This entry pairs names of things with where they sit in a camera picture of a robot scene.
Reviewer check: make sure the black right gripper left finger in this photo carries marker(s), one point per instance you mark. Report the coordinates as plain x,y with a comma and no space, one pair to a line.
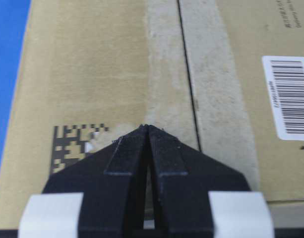
94,198

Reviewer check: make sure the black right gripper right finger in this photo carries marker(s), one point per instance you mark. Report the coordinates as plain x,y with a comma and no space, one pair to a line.
199,197

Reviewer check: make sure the brown cardboard box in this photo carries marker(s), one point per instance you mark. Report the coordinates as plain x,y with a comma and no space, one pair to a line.
94,70

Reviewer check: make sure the white barcode label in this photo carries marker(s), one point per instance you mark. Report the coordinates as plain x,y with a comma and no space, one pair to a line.
284,77

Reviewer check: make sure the blue table mat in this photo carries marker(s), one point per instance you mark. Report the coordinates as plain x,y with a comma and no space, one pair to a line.
13,19

